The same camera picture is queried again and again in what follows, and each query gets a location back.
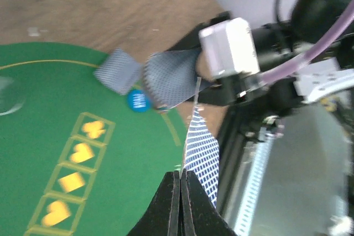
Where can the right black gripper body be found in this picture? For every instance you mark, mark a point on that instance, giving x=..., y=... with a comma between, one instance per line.
x=273, y=47

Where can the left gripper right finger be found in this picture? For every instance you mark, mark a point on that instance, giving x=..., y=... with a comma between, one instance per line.
x=198, y=216

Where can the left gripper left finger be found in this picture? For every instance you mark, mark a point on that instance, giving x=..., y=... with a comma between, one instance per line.
x=163, y=213

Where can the nine of diamonds card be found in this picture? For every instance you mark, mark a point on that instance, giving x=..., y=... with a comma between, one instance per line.
x=201, y=153

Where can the blue playing card deck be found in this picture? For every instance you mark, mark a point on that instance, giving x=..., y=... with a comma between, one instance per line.
x=169, y=78

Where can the blue small blind button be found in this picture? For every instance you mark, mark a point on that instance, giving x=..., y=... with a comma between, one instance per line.
x=138, y=101

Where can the clear dealer button disc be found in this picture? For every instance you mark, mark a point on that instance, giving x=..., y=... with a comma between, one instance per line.
x=12, y=96

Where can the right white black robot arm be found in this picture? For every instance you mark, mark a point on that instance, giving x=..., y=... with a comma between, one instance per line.
x=223, y=62

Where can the light blue slotted strip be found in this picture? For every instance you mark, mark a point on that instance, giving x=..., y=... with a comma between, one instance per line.
x=253, y=187

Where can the round green poker mat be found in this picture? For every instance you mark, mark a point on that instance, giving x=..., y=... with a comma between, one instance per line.
x=75, y=159

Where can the black aluminium frame rail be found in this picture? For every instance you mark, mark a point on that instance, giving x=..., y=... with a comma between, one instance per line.
x=239, y=125

